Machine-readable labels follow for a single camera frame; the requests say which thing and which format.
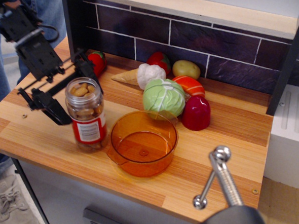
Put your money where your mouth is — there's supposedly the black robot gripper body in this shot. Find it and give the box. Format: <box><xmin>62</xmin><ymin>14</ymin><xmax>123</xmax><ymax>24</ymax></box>
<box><xmin>15</xmin><ymin>29</ymin><xmax>86</xmax><ymax>97</ymax></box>

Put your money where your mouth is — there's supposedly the orange transparent plastic pot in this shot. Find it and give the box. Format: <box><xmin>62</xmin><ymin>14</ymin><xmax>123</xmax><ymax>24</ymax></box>
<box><xmin>107</xmin><ymin>110</ymin><xmax>178</xmax><ymax>177</ymax></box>

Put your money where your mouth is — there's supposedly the green toy cabbage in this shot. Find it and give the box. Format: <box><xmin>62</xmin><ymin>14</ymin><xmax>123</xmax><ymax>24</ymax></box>
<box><xmin>142</xmin><ymin>79</ymin><xmax>185</xmax><ymax>117</ymax></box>

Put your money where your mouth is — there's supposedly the red toy strawberry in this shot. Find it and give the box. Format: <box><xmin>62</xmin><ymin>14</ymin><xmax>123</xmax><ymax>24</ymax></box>
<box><xmin>146</xmin><ymin>52</ymin><xmax>172</xmax><ymax>74</ymax></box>

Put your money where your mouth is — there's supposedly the yellow toy potato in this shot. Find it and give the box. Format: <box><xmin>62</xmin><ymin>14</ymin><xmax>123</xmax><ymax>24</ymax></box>
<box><xmin>172</xmin><ymin>60</ymin><xmax>201</xmax><ymax>79</ymax></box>

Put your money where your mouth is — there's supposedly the clear almond jar red label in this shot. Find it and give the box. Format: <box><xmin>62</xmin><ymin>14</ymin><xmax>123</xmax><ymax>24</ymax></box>
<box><xmin>65</xmin><ymin>77</ymin><xmax>107</xmax><ymax>151</ymax></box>

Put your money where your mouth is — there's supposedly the orange toy salmon sushi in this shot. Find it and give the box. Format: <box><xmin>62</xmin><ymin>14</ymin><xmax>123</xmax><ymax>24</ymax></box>
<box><xmin>172</xmin><ymin>76</ymin><xmax>205</xmax><ymax>102</ymax></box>

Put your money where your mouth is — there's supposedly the dark red toy pepper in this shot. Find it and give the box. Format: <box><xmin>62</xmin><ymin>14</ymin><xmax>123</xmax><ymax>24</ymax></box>
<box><xmin>181</xmin><ymin>95</ymin><xmax>211</xmax><ymax>131</ymax></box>

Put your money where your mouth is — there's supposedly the grey sneaker shoe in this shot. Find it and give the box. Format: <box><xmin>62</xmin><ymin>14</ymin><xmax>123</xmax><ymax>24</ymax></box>
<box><xmin>0</xmin><ymin>175</ymin><xmax>39</xmax><ymax>224</ymax></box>

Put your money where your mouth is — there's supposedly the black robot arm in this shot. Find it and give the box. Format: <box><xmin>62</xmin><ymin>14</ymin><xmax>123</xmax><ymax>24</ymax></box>
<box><xmin>0</xmin><ymin>0</ymin><xmax>97</xmax><ymax>125</ymax></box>

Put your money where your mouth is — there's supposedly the toy ice cream cone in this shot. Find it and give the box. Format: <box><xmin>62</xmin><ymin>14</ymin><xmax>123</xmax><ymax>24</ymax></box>
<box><xmin>111</xmin><ymin>63</ymin><xmax>167</xmax><ymax>90</ymax></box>

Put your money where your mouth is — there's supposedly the red toy chili pepper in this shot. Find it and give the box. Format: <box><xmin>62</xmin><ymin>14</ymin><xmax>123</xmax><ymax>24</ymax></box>
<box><xmin>87</xmin><ymin>51</ymin><xmax>107</xmax><ymax>77</ymax></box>

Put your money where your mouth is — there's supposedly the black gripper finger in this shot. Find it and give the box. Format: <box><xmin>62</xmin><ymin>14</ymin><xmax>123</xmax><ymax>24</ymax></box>
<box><xmin>74</xmin><ymin>59</ymin><xmax>102</xmax><ymax>96</ymax></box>
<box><xmin>18</xmin><ymin>88</ymin><xmax>72</xmax><ymax>126</ymax></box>

